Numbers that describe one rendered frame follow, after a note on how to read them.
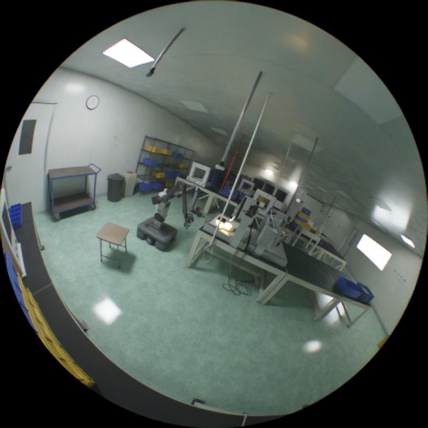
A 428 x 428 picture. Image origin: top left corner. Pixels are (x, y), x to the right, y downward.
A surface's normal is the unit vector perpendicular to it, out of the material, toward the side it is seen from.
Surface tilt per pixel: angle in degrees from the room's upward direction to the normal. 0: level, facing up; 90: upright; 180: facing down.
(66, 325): 0
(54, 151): 90
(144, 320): 0
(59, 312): 0
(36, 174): 90
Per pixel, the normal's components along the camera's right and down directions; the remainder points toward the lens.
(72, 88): 0.88, 0.43
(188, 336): 0.36, -0.87
